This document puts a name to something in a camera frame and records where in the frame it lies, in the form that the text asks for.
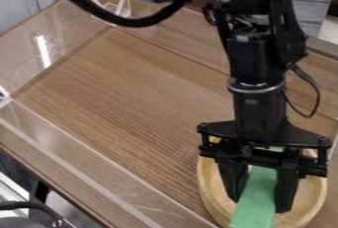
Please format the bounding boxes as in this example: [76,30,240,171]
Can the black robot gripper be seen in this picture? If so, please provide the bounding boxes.
[196,80,331,213]

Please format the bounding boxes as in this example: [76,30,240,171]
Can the green rectangular block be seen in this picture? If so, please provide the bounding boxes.
[228,146,284,228]

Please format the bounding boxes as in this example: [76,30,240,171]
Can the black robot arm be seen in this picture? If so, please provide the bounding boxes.
[161,0,331,213]

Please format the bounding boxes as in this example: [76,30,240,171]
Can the brown wooden bowl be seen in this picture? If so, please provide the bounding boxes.
[196,157,327,228]

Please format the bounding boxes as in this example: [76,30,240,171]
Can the black table leg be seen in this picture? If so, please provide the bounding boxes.
[30,181,50,203]

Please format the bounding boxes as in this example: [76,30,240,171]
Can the thin black gripper wire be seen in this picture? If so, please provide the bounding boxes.
[281,63,321,118]

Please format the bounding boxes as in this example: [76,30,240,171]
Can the thick black sleeved cable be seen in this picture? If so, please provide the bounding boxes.
[38,0,192,29]

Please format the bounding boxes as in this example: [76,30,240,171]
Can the clear acrylic corner bracket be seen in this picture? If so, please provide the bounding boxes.
[90,0,130,18]

